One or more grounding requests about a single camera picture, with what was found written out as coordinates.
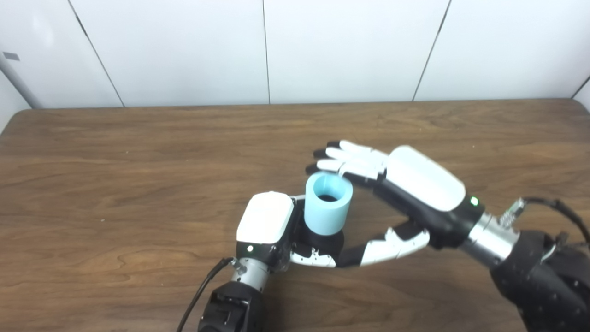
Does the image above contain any right white-black robot hand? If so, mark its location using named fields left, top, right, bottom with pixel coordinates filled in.
left=306, top=141, right=485, bottom=268

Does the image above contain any left white-black robot hand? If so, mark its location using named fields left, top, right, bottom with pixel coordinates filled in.
left=236, top=191, right=339, bottom=273

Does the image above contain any light-blue hose piece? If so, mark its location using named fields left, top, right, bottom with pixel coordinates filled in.
left=304, top=172, right=354, bottom=236

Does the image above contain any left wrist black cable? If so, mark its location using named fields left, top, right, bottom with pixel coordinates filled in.
left=177, top=257, right=242, bottom=332

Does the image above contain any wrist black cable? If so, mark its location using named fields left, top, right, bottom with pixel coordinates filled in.
left=500, top=197, right=590, bottom=252
left=177, top=257, right=242, bottom=332

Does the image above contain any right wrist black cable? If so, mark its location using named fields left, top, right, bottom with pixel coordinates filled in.
left=500, top=197, right=590, bottom=252

